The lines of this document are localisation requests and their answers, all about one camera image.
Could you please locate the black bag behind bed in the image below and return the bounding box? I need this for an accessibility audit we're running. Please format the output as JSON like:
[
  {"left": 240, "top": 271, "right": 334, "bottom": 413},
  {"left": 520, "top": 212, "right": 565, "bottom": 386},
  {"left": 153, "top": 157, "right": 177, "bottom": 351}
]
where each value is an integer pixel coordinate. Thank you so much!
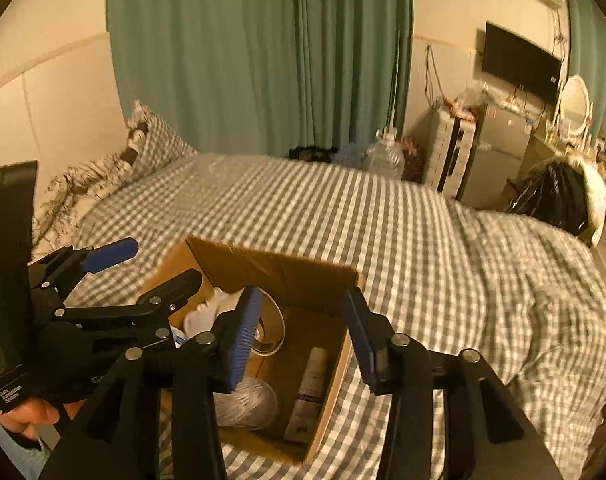
[{"left": 288, "top": 145, "right": 338, "bottom": 164}]

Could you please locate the clear water jug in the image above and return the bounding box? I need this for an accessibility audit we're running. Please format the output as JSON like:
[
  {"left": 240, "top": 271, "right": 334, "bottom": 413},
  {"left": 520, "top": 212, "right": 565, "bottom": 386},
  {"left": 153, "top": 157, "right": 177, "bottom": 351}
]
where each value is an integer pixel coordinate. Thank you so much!
[{"left": 363, "top": 126, "right": 405, "bottom": 181}]

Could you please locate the black jacket on chair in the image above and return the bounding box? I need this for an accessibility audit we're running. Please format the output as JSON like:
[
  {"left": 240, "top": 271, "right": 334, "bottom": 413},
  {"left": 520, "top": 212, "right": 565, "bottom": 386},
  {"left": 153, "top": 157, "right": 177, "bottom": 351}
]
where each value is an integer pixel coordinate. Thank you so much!
[{"left": 505, "top": 155, "right": 606, "bottom": 247}]

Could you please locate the white oval vanity mirror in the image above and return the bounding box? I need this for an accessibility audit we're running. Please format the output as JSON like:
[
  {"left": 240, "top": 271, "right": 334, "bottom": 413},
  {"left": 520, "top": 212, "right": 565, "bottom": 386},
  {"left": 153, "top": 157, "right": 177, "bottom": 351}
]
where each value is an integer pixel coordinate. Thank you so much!
[{"left": 558, "top": 75, "right": 592, "bottom": 138}]

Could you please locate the white cosmetic tube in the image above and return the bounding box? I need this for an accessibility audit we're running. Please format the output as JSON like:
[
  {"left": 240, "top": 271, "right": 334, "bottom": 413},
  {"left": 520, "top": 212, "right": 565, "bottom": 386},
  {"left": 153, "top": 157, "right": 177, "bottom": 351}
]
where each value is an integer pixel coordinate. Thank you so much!
[{"left": 283, "top": 347, "right": 329, "bottom": 444}]

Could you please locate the beige tape roll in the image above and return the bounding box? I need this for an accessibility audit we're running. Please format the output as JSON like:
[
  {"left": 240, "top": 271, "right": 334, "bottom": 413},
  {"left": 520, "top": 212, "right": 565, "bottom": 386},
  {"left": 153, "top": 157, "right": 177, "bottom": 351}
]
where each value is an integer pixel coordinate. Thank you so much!
[{"left": 252, "top": 288, "right": 286, "bottom": 358}]

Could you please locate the checked pillow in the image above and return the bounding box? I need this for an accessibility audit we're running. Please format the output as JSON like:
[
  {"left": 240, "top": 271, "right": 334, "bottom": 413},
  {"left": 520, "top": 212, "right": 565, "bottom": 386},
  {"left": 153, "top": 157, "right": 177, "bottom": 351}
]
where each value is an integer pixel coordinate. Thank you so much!
[{"left": 120, "top": 101, "right": 197, "bottom": 183}]

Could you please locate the green right window curtain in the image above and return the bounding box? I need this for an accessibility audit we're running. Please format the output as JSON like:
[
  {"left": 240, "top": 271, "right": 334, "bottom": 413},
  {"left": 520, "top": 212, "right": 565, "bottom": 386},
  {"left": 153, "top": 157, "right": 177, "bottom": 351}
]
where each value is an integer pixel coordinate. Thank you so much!
[{"left": 567, "top": 0, "right": 606, "bottom": 148}]

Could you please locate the floral patterned blanket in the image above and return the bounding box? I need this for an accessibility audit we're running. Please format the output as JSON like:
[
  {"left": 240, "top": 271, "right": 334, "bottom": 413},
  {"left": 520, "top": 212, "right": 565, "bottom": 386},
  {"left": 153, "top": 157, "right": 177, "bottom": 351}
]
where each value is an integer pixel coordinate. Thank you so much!
[{"left": 32, "top": 148, "right": 138, "bottom": 261}]

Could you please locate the white suitcase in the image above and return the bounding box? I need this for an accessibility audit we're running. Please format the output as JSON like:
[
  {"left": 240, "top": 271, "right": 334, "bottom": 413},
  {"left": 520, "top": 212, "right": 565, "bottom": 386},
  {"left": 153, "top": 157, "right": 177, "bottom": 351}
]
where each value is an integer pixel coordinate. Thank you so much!
[{"left": 423, "top": 107, "right": 476, "bottom": 197}]

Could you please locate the black wall television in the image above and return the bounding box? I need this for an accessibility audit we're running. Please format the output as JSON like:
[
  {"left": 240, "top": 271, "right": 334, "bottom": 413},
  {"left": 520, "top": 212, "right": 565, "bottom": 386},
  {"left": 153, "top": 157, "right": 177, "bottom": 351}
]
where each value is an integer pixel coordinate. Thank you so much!
[{"left": 481, "top": 22, "right": 561, "bottom": 105}]

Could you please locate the grey mini fridge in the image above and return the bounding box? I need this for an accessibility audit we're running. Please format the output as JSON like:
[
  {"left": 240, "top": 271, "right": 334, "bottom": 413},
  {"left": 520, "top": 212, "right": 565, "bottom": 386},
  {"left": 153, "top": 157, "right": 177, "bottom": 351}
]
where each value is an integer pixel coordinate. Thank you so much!
[{"left": 457, "top": 103, "right": 530, "bottom": 209}]

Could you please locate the white plastic bag in box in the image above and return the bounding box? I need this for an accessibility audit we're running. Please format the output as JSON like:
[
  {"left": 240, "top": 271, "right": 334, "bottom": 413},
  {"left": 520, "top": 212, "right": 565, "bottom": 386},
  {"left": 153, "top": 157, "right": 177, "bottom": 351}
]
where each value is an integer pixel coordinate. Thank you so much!
[{"left": 184, "top": 287, "right": 242, "bottom": 339}]

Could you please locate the brown cardboard box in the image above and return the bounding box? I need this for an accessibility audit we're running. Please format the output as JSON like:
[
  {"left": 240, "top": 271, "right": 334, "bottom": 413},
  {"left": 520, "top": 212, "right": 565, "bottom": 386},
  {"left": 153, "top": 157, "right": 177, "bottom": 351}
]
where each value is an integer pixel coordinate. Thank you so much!
[{"left": 140, "top": 236, "right": 359, "bottom": 466}]

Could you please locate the person's left hand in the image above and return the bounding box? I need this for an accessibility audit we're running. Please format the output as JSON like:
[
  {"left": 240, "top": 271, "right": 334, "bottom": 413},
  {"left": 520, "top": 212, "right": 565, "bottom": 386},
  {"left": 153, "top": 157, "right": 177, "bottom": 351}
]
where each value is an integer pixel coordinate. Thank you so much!
[{"left": 0, "top": 398, "right": 85, "bottom": 442}]

